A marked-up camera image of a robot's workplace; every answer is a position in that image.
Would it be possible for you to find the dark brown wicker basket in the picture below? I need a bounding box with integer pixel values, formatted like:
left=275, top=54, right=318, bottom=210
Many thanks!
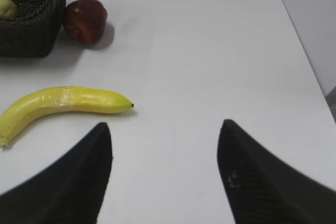
left=1, top=0, right=66, bottom=58

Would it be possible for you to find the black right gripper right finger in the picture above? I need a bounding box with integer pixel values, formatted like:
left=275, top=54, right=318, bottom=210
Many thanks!
left=217, top=119, right=335, bottom=223

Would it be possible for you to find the yellow lemon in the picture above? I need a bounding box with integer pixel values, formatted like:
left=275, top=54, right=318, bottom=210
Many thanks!
left=0, top=0, right=17, bottom=18

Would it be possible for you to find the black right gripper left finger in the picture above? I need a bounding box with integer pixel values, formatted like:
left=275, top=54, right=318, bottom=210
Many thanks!
left=1, top=123, right=113, bottom=223

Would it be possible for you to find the red apple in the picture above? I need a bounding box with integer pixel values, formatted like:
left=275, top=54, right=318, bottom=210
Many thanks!
left=63, top=0, right=108, bottom=45

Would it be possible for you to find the yellow banana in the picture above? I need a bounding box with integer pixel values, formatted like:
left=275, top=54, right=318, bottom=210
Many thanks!
left=1, top=86, right=134, bottom=147

